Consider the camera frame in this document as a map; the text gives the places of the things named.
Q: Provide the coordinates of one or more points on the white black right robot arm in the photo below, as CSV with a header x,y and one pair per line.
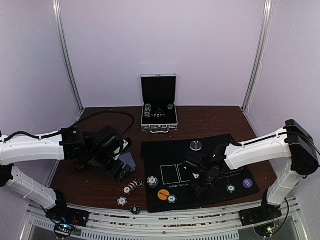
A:
x,y
291,142

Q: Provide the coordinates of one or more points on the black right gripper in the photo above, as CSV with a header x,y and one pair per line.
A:
x,y
200,183

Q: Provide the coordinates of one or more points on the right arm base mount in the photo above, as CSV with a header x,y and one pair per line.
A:
x,y
265,220

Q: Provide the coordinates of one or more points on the blue green fifty chip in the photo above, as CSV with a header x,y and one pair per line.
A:
x,y
172,199

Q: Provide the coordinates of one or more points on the grey playing card deck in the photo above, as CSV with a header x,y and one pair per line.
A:
x,y
128,159

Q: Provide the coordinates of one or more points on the aluminium poker case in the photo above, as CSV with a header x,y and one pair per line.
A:
x,y
159,90

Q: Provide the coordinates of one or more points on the aluminium frame rail front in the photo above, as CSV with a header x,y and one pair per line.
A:
x,y
214,223

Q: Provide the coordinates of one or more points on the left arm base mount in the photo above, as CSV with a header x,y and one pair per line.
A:
x,y
65,222

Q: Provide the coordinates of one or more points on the right aluminium frame post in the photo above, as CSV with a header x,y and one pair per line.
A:
x,y
261,47

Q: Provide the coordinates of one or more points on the white blue chip flat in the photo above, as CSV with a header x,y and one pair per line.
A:
x,y
122,201

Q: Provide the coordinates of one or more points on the black white chip on rail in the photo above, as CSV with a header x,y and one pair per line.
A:
x,y
135,209

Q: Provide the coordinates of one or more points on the black poker table mat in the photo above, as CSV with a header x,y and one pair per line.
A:
x,y
164,160

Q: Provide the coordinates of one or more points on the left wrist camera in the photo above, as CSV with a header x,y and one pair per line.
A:
x,y
125,146

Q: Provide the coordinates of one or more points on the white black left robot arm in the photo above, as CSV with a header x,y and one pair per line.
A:
x,y
100,150

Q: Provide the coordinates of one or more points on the purple small blind button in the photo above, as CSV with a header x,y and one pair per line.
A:
x,y
247,183

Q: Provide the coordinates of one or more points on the aluminium frame post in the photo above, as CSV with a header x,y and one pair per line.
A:
x,y
66,57
261,47

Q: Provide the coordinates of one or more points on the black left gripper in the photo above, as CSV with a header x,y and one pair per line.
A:
x,y
122,174

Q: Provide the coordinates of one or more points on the small chip stack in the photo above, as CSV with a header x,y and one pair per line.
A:
x,y
152,181

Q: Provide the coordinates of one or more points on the left aluminium frame post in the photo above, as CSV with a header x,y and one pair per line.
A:
x,y
66,57

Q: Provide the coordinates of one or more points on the chips in case right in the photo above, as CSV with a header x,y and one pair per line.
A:
x,y
170,106

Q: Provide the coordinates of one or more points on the orange big blind button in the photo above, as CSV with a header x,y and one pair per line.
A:
x,y
163,194

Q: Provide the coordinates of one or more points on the chips row in case left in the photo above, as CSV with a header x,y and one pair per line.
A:
x,y
147,111

